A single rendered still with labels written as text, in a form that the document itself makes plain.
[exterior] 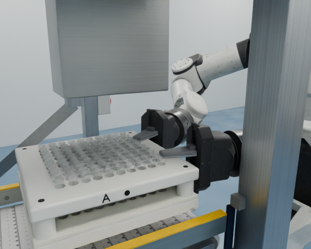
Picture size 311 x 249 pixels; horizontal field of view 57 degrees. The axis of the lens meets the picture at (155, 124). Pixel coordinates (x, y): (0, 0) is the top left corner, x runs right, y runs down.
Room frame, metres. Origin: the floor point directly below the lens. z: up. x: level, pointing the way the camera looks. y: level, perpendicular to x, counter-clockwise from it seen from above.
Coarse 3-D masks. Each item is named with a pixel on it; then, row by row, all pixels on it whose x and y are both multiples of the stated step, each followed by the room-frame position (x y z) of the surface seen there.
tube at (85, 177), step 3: (81, 174) 0.37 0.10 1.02; (84, 174) 0.38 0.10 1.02; (87, 174) 0.38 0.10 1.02; (81, 177) 0.36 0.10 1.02; (84, 177) 0.36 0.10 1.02; (87, 177) 0.37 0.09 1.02; (81, 180) 0.37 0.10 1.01; (84, 180) 0.36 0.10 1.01; (87, 180) 0.37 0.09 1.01; (84, 210) 0.36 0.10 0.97; (87, 210) 0.36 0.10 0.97; (90, 210) 0.37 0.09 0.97
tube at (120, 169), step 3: (120, 165) 0.40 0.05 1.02; (117, 168) 0.39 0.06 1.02; (120, 168) 0.39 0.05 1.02; (123, 168) 0.39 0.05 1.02; (117, 171) 0.39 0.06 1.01; (120, 171) 0.39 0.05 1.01; (123, 171) 0.39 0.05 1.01; (120, 174) 0.39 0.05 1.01; (117, 201) 0.39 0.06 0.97; (120, 201) 0.39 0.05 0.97; (123, 201) 0.39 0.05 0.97
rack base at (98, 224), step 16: (160, 192) 0.42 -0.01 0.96; (176, 192) 0.42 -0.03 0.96; (112, 208) 0.37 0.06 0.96; (128, 208) 0.37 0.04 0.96; (144, 208) 0.37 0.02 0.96; (160, 208) 0.38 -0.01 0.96; (176, 208) 0.39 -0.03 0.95; (64, 224) 0.33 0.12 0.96; (80, 224) 0.33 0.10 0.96; (96, 224) 0.33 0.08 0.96; (112, 224) 0.34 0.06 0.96; (128, 224) 0.35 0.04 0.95; (144, 224) 0.37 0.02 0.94; (32, 240) 0.31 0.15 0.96; (48, 240) 0.30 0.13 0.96; (64, 240) 0.31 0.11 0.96; (80, 240) 0.32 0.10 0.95; (96, 240) 0.33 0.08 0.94
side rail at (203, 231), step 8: (224, 216) 0.41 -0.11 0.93; (200, 224) 0.39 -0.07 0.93; (208, 224) 0.40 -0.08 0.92; (216, 224) 0.40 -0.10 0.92; (224, 224) 0.41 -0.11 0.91; (184, 232) 0.37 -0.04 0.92; (192, 232) 0.38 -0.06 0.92; (200, 232) 0.39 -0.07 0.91; (208, 232) 0.40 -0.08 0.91; (216, 232) 0.40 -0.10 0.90; (160, 240) 0.35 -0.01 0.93; (168, 240) 0.36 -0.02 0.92; (176, 240) 0.37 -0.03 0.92; (184, 240) 0.37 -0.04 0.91; (192, 240) 0.38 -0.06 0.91; (200, 240) 0.39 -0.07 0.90; (136, 248) 0.34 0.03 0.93; (144, 248) 0.34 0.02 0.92; (152, 248) 0.35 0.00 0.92; (160, 248) 0.35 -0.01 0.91; (168, 248) 0.36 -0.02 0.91; (176, 248) 0.37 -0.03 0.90
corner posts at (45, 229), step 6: (180, 186) 0.41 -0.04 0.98; (186, 186) 0.40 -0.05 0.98; (192, 186) 0.41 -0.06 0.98; (180, 192) 0.41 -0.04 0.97; (186, 192) 0.41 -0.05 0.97; (192, 192) 0.41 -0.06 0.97; (42, 222) 0.30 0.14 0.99; (48, 222) 0.31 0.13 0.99; (54, 222) 0.32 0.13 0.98; (36, 228) 0.30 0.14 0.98; (42, 228) 0.30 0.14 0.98; (48, 228) 0.31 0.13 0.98; (54, 228) 0.31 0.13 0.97; (36, 234) 0.30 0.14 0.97; (42, 234) 0.30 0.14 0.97; (48, 234) 0.31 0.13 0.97; (54, 234) 0.31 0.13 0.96
